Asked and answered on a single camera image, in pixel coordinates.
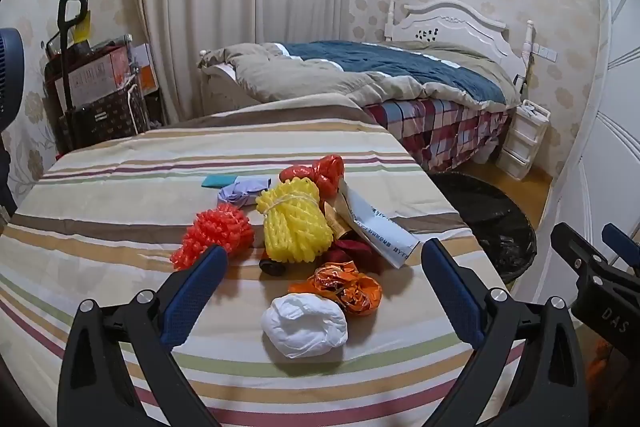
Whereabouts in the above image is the black lined trash bin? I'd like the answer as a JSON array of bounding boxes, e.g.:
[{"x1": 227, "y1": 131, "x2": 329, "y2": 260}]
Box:
[{"x1": 427, "y1": 171, "x2": 538, "y2": 285}]

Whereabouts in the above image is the purple bag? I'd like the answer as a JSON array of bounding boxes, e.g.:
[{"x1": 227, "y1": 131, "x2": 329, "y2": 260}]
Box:
[{"x1": 217, "y1": 175, "x2": 273, "y2": 208}]

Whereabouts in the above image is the red plastic bag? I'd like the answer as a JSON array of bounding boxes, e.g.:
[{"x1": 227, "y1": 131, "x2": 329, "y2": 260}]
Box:
[{"x1": 278, "y1": 154, "x2": 346, "y2": 198}]

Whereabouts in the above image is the orange wrapper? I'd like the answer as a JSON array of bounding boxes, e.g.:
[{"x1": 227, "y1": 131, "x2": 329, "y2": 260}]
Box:
[{"x1": 289, "y1": 261, "x2": 383, "y2": 317}]

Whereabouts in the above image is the plaid bedsheet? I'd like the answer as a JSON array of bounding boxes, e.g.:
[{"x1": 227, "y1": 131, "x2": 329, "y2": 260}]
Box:
[{"x1": 362, "y1": 97, "x2": 516, "y2": 172}]

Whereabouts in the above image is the white plastic bag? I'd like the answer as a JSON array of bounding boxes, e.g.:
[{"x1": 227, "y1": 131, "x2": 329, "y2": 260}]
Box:
[{"x1": 261, "y1": 293, "x2": 348, "y2": 360}]

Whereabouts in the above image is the bed with blankets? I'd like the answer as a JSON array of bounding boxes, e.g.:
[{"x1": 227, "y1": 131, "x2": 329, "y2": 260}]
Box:
[{"x1": 197, "y1": 39, "x2": 521, "y2": 110}]

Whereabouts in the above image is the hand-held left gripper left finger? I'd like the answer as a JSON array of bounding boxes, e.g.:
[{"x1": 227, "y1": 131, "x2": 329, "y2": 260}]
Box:
[{"x1": 56, "y1": 244, "x2": 231, "y2": 427}]

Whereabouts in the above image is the black hand trolley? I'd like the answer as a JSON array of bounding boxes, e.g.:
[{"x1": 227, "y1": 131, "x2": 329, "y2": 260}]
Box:
[{"x1": 47, "y1": 0, "x2": 91, "y2": 148}]

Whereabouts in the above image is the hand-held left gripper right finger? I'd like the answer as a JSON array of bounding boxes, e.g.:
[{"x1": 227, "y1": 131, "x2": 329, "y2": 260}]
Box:
[{"x1": 421, "y1": 238, "x2": 591, "y2": 427}]

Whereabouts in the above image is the white wardrobe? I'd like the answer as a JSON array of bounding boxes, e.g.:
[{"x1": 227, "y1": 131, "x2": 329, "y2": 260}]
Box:
[{"x1": 550, "y1": 0, "x2": 640, "y2": 303}]

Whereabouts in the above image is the yellow foam fruit net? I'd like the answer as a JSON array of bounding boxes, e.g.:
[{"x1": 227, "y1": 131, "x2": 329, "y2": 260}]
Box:
[{"x1": 256, "y1": 178, "x2": 334, "y2": 264}]

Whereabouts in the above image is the orange foam fruit net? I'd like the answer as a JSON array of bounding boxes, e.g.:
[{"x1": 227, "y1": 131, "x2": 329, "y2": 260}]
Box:
[{"x1": 170, "y1": 203, "x2": 255, "y2": 271}]

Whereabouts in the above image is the white paper package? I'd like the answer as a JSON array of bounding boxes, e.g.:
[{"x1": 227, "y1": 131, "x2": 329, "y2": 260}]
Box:
[{"x1": 340, "y1": 179, "x2": 420, "y2": 269}]

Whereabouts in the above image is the white plastic drawer unit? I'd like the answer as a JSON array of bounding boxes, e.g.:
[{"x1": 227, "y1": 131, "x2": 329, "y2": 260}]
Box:
[{"x1": 496, "y1": 99, "x2": 551, "y2": 180}]

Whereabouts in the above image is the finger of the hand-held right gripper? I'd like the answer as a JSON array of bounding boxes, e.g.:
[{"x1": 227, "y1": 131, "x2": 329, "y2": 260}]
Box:
[
  {"x1": 601, "y1": 223, "x2": 640, "y2": 270},
  {"x1": 550, "y1": 222, "x2": 640, "y2": 294}
]

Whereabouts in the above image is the dark red bag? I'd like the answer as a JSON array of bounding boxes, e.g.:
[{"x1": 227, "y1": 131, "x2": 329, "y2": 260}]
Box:
[{"x1": 327, "y1": 238, "x2": 388, "y2": 277}]

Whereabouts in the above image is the red cardboard box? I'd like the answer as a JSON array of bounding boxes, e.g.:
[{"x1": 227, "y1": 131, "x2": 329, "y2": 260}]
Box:
[{"x1": 65, "y1": 44, "x2": 132, "y2": 108}]

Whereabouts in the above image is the orange and white box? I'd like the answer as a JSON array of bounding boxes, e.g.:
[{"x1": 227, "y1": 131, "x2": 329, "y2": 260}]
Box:
[{"x1": 131, "y1": 43, "x2": 162, "y2": 92}]

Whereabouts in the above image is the white bed frame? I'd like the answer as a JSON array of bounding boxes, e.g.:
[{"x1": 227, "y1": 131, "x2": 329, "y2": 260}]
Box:
[{"x1": 385, "y1": 0, "x2": 536, "y2": 78}]

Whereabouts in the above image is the teal card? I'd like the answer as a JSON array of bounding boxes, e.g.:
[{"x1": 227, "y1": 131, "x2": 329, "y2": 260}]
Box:
[{"x1": 201, "y1": 173, "x2": 241, "y2": 188}]

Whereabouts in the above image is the striped tablecloth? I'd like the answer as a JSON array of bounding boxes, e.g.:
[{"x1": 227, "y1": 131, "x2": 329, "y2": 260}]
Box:
[{"x1": 0, "y1": 94, "x2": 526, "y2": 427}]

